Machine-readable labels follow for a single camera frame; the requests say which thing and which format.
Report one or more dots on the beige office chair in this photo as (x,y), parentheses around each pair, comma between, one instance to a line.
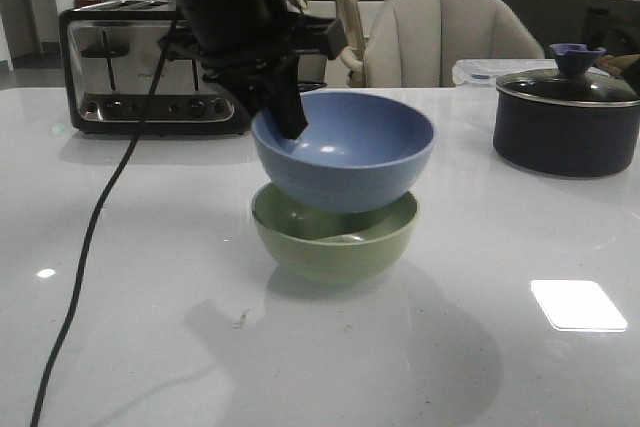
(352,55)

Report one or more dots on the beige armchair right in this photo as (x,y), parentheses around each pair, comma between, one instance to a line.
(415,43)

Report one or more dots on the black and chrome toaster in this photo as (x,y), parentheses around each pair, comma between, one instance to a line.
(118,80)

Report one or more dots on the dark blue pot with lid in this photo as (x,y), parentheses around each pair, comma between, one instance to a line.
(579,119)

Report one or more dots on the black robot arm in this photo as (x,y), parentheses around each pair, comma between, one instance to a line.
(223,25)

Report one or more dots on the red box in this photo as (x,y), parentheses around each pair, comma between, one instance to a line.
(84,3)

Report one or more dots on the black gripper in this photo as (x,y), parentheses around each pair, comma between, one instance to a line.
(264,75)

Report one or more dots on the blue bowl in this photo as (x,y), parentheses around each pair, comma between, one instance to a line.
(358,152)

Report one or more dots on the clear plastic container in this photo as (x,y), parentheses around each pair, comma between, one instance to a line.
(485,72)

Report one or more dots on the green bowl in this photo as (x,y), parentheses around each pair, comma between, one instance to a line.
(329,247)

